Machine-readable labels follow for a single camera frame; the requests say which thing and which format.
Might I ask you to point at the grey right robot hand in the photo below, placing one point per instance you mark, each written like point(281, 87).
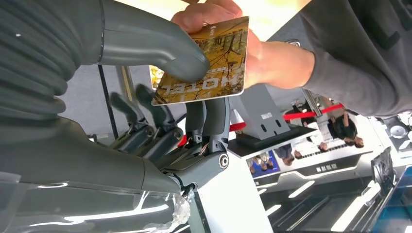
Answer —
point(80, 154)

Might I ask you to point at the person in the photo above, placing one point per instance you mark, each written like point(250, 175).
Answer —
point(357, 48)
point(346, 128)

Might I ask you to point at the grey kiosk stand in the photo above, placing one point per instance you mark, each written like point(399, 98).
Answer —
point(257, 109)

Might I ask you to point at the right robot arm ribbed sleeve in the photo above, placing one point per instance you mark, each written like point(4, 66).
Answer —
point(32, 51)

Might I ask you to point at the red barrier belt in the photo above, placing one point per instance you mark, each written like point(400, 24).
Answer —
point(302, 115)

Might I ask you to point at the dark stanchion post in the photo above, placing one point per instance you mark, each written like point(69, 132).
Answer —
point(124, 80)

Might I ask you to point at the silver stanchion post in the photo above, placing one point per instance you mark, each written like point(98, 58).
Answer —
point(312, 103)

